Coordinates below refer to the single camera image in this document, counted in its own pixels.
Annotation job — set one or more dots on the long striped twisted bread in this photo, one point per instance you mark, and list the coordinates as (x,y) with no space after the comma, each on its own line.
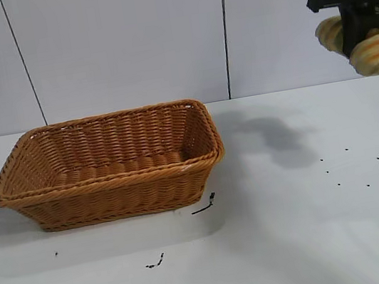
(377,55)

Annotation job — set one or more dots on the brown woven wicker basket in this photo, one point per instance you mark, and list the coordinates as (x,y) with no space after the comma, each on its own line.
(111,197)

